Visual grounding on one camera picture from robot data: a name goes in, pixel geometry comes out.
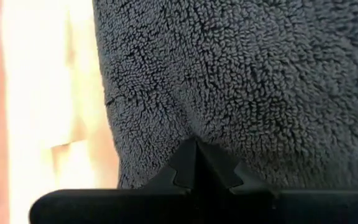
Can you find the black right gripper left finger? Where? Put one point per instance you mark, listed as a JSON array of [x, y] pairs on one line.
[[182, 174]]

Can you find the dark grey terry towel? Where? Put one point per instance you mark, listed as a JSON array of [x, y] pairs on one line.
[[244, 77]]

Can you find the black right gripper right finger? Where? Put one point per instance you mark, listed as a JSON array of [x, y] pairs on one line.
[[216, 174]]

